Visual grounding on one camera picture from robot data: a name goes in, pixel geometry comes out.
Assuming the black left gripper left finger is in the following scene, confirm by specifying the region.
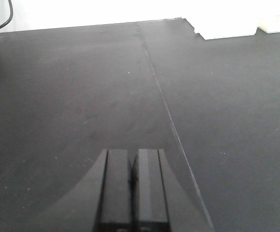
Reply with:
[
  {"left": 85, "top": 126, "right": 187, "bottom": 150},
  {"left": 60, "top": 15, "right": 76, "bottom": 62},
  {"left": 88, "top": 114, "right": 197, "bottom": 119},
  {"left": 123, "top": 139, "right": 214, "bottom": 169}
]
[{"left": 43, "top": 149, "right": 131, "bottom": 232}]

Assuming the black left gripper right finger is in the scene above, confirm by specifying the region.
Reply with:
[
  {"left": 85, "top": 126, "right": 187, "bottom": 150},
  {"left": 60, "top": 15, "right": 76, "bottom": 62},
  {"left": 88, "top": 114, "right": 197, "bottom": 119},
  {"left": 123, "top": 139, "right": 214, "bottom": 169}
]
[{"left": 132, "top": 149, "right": 214, "bottom": 232}]

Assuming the white plastic tray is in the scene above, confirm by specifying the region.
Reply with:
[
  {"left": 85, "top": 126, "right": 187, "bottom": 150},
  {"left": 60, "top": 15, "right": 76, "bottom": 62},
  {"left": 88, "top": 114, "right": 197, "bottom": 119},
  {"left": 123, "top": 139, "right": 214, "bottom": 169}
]
[{"left": 258, "top": 15, "right": 280, "bottom": 33}]

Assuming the black power cable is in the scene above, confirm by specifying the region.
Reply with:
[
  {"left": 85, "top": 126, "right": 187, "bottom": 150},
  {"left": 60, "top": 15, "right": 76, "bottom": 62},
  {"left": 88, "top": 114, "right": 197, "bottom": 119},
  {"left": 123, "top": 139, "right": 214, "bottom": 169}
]
[{"left": 0, "top": 0, "right": 14, "bottom": 33}]

